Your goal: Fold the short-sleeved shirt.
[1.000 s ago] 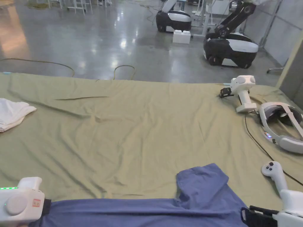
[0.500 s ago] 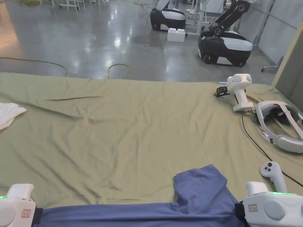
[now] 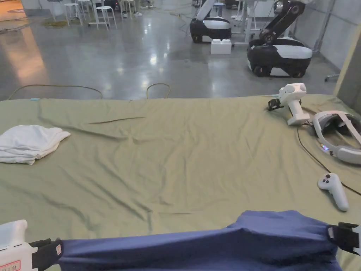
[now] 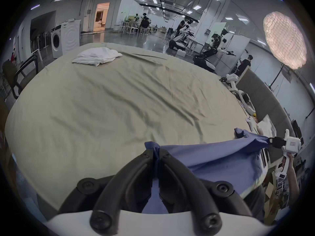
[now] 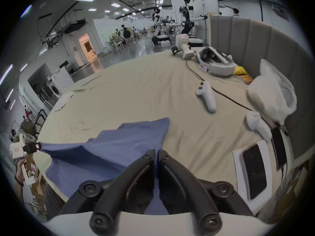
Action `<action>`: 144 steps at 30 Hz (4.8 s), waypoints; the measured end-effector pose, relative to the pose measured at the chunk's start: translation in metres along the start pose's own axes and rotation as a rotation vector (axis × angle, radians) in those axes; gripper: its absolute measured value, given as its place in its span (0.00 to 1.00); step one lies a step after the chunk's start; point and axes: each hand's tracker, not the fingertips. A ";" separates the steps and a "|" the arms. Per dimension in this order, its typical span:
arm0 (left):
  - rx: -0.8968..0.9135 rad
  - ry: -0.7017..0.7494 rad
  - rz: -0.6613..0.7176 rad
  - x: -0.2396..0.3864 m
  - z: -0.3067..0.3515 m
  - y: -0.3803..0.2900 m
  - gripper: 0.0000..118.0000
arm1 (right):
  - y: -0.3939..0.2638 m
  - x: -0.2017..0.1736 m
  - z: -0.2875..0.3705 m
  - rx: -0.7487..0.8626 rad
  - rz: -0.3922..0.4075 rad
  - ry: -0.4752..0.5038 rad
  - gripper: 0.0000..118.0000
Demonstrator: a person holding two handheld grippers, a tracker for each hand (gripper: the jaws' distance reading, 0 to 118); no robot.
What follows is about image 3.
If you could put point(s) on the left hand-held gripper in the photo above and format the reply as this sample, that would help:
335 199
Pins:
12 248

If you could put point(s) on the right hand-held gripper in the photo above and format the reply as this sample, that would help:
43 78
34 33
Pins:
359 237

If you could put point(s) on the dark blue garment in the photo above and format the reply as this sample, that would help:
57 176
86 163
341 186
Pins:
214 248

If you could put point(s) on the white hand controller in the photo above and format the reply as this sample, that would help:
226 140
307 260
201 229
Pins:
334 190

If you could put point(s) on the white headset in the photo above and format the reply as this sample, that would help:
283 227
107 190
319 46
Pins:
342 152

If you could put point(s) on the white cloth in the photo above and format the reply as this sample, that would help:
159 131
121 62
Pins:
26 142

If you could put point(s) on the spare white hand-held gripper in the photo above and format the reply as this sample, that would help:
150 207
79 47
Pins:
294 101

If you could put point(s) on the bed with pale green sheet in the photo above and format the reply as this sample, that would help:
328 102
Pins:
175 158

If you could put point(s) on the black and white wheeled robot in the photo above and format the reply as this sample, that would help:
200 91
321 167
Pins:
210 26
279 55

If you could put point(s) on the white block-shaped box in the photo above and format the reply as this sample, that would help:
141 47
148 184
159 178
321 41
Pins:
221 46

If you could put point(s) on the white desk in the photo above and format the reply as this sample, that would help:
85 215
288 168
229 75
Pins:
248 25

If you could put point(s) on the group of white stools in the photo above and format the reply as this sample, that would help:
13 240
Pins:
105 15

